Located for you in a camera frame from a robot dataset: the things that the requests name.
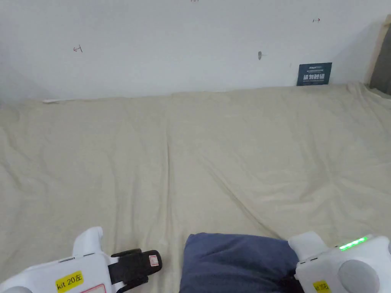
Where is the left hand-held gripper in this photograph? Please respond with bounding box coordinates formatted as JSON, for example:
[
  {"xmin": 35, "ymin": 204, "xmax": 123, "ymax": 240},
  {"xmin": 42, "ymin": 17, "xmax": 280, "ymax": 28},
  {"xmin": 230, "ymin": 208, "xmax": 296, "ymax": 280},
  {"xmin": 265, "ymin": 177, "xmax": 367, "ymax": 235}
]
[{"xmin": 0, "ymin": 226, "xmax": 162, "ymax": 293}]

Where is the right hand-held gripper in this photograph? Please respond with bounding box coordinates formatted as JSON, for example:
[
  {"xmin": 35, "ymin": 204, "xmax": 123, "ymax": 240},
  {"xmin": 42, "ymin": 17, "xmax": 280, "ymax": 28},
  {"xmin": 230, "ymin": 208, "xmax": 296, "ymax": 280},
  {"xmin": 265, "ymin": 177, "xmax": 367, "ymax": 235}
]
[{"xmin": 282, "ymin": 231, "xmax": 391, "ymax": 293}]

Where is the dark blue garment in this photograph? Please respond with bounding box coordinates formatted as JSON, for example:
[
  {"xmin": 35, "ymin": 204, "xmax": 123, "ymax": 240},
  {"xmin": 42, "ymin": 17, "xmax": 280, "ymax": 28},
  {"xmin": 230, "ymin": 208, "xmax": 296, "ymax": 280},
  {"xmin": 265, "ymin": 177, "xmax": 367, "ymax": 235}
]
[{"xmin": 180, "ymin": 233, "xmax": 303, "ymax": 293}]

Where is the bed with beige sheet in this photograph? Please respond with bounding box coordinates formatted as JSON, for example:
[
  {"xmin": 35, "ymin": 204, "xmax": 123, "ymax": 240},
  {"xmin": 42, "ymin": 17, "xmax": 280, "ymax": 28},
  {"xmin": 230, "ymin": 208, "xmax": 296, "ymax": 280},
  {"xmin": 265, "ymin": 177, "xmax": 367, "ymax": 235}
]
[{"xmin": 0, "ymin": 82, "xmax": 391, "ymax": 293}]

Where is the dark blue sign card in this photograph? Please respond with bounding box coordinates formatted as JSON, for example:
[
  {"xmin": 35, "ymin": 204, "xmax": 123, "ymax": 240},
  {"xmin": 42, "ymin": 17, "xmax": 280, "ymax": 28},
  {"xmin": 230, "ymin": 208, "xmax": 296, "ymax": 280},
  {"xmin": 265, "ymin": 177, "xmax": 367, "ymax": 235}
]
[{"xmin": 296, "ymin": 62, "xmax": 333, "ymax": 87}]

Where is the grey padded headboard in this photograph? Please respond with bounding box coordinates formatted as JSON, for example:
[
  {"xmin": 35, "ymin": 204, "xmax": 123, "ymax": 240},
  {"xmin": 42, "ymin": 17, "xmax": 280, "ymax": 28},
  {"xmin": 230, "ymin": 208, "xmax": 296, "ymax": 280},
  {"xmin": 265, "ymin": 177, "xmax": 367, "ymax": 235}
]
[{"xmin": 368, "ymin": 13, "xmax": 391, "ymax": 99}]

